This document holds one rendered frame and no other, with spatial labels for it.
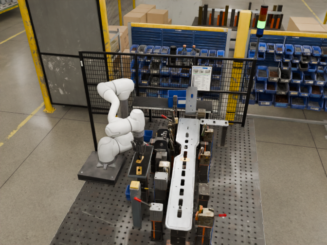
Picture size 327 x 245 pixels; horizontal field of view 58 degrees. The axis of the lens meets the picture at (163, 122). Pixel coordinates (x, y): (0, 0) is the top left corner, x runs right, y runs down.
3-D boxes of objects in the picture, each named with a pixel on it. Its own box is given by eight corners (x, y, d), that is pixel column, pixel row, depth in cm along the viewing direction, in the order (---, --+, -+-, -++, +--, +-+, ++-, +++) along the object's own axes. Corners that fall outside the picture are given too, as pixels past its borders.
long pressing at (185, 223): (195, 232, 200) (195, 230, 199) (162, 228, 202) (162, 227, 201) (200, 119, 313) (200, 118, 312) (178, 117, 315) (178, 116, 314)
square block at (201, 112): (203, 139, 331) (205, 112, 311) (195, 139, 332) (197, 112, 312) (203, 135, 338) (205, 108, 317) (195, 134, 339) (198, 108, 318)
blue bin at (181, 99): (195, 107, 325) (196, 97, 318) (168, 107, 325) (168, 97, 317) (194, 99, 339) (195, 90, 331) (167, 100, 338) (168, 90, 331)
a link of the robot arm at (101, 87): (101, 89, 240) (117, 85, 247) (93, 80, 252) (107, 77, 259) (103, 103, 247) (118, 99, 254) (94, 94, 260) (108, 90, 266)
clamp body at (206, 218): (212, 250, 221) (217, 218, 200) (192, 247, 222) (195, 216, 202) (212, 237, 229) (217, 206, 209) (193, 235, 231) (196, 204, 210)
